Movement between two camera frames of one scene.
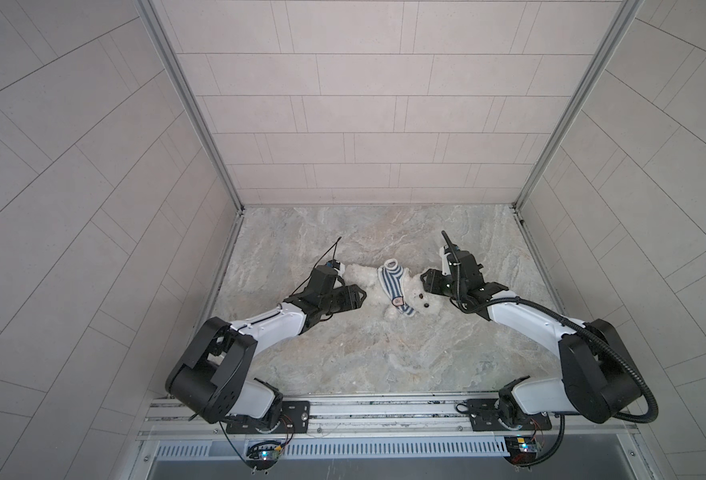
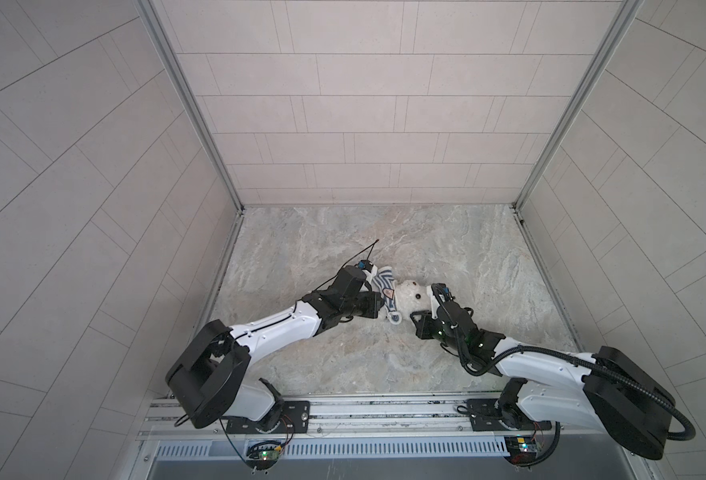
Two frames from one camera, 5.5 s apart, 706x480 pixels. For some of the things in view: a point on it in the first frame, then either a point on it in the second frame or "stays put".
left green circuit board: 263,455 stays put
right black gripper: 432,278 to 423,323
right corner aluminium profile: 578,102 stays put
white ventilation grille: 338,449 stays put
